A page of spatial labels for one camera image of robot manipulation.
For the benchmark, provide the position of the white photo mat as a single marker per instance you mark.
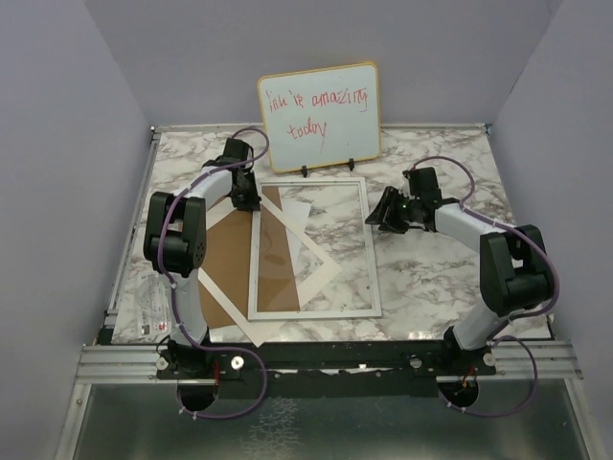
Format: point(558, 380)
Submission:
point(259, 327)

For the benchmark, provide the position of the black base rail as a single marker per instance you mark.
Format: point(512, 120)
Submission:
point(320, 369)

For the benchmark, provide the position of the black whiteboard stand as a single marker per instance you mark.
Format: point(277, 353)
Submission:
point(305, 170)

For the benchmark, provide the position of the white picture frame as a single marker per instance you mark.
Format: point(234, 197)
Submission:
point(359, 184)

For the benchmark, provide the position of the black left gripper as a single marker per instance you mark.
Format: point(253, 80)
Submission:
point(251, 202)

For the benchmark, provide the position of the yellow-rimmed whiteboard with writing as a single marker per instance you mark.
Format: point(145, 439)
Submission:
point(322, 117)

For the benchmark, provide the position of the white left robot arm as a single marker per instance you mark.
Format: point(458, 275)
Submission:
point(175, 239)

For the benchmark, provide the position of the brown backing board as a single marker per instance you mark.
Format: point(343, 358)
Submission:
point(227, 260)

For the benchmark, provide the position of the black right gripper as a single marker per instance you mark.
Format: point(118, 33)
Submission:
point(385, 206)

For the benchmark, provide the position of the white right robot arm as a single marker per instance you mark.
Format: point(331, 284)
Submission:
point(515, 274)

